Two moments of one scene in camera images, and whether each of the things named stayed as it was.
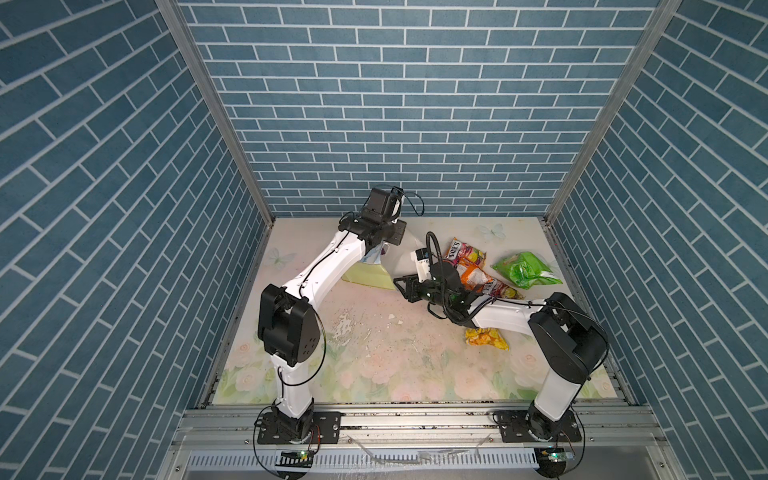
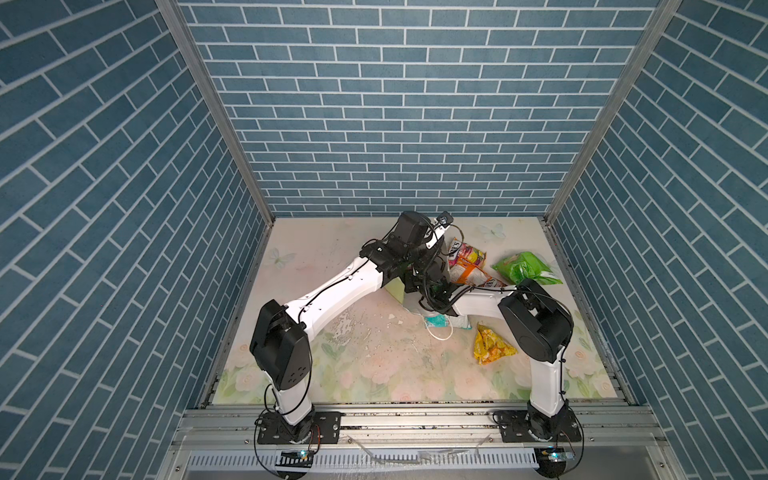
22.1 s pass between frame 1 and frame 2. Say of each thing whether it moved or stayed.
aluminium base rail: stayed
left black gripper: moved
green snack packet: stayed
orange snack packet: stayed
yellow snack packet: moved
